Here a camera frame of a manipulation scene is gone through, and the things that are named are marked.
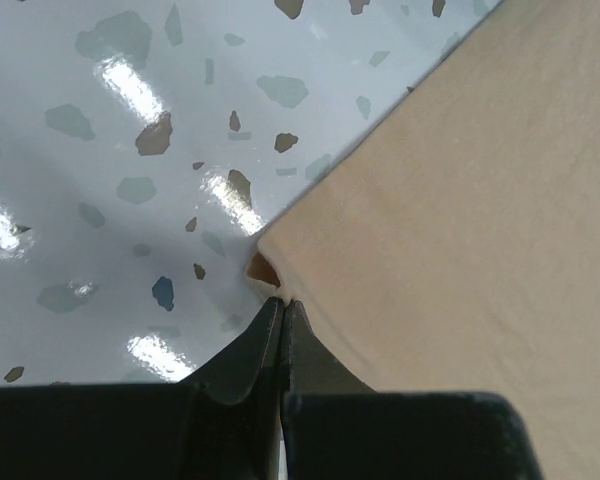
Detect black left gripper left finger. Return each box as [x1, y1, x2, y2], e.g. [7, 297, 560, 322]
[0, 298, 284, 479]

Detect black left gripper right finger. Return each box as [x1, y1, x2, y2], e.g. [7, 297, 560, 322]
[281, 301, 543, 479]

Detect beige t shirt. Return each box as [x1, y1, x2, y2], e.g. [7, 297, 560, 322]
[258, 1, 600, 479]

